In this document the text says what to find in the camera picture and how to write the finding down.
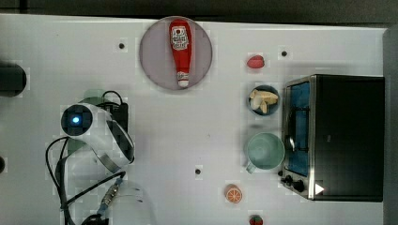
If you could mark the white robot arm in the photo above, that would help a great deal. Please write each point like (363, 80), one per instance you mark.
(94, 185)

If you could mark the yellow banana pieces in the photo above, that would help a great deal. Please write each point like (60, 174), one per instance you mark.
(260, 100)

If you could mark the grey round plate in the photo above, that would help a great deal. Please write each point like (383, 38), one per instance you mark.
(156, 55)

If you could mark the blue bowl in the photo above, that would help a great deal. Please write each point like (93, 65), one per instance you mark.
(271, 108)

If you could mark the red toy strawberry top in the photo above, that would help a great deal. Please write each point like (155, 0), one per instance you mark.
(256, 61)

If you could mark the green mug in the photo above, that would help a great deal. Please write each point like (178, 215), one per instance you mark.
(265, 151)

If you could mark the red ketchup bottle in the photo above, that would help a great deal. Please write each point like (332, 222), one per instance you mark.
(180, 42)

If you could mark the orange slice toy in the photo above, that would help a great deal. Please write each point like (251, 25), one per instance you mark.
(233, 194)

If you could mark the red strawberry toy bottom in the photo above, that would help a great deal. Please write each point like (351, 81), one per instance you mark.
(256, 220)

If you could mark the silver toaster oven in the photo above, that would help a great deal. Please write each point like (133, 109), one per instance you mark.
(333, 134)

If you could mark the dark grey pot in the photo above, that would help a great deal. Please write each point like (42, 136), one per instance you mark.
(13, 80)

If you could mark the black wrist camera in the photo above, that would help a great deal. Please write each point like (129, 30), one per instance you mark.
(119, 111)

